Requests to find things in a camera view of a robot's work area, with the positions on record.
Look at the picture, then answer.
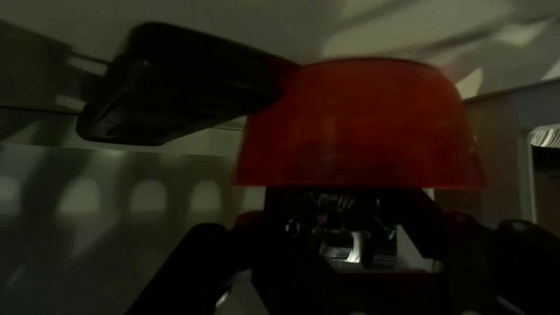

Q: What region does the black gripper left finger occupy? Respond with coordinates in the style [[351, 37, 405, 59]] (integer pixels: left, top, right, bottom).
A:
[[125, 208, 305, 315]]

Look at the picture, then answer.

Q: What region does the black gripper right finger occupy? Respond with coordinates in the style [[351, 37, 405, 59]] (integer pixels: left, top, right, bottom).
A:
[[379, 208, 560, 315]]

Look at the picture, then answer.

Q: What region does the red bowl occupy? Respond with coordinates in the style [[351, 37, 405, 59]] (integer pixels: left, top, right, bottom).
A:
[[233, 56, 487, 191]]

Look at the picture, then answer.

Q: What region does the flat black case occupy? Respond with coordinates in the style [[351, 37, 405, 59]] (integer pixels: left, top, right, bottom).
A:
[[76, 21, 300, 147]]

